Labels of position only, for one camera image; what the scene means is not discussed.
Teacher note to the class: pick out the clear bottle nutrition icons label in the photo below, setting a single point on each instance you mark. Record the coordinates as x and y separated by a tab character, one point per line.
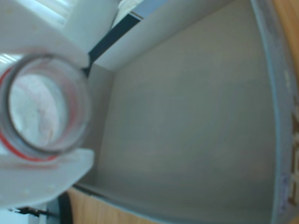
37	105

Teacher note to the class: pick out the grey cardboard box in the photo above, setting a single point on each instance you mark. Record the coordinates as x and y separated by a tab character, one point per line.
187	116

